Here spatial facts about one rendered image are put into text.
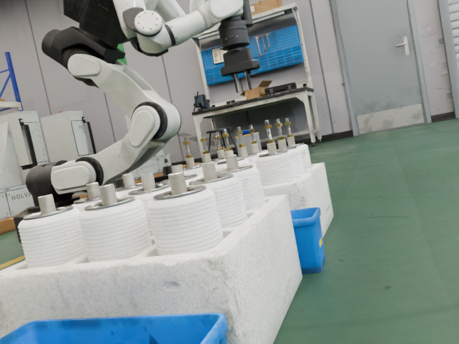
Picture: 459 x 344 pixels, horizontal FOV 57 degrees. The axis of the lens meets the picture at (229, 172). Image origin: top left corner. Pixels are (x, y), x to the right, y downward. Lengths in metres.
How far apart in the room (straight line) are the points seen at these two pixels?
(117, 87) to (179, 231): 1.14
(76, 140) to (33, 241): 3.15
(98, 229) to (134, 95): 1.03
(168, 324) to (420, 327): 0.36
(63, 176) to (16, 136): 1.74
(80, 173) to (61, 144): 2.20
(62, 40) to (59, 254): 1.20
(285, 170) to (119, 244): 0.55
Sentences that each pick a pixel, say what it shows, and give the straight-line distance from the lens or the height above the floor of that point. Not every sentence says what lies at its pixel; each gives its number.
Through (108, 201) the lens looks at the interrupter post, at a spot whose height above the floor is 0.26.
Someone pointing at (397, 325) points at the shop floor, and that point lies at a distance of 0.70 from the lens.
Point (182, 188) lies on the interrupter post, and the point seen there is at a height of 0.26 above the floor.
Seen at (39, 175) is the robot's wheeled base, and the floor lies 0.31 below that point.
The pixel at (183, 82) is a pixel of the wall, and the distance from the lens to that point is 6.86.
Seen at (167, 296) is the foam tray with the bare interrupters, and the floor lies 0.13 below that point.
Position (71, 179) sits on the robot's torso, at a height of 0.27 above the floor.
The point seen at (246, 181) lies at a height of 0.23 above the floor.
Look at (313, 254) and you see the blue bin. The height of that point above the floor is 0.04.
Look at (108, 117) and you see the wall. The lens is 7.56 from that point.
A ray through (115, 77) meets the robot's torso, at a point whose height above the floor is 0.61.
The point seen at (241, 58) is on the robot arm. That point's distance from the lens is 1.34.
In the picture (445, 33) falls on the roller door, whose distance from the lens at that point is 6.20.
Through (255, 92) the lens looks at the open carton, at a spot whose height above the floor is 0.85.
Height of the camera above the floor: 0.31
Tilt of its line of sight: 5 degrees down
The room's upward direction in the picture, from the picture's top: 11 degrees counter-clockwise
